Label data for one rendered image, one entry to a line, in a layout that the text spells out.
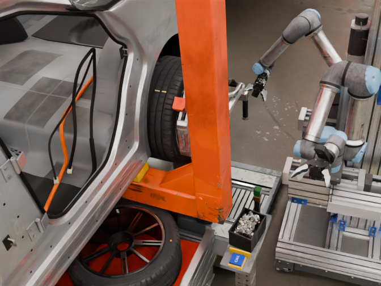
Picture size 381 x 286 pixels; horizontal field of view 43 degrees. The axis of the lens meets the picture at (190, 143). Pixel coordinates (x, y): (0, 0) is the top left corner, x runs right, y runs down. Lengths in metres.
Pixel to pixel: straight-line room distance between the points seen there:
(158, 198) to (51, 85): 0.99
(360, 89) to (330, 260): 1.15
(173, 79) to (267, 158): 1.43
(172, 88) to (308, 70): 2.53
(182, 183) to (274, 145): 1.55
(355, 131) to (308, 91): 2.32
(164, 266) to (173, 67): 1.13
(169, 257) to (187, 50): 1.15
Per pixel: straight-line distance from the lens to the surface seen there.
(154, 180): 2.82
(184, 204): 2.74
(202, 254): 2.80
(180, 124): 2.73
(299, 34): 2.92
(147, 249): 3.01
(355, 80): 2.26
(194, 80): 2.15
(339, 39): 5.64
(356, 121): 2.39
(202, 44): 2.04
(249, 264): 2.67
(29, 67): 3.42
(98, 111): 2.83
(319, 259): 3.01
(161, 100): 2.73
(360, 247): 3.13
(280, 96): 4.63
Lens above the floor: 2.62
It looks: 40 degrees down
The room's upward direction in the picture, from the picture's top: 6 degrees counter-clockwise
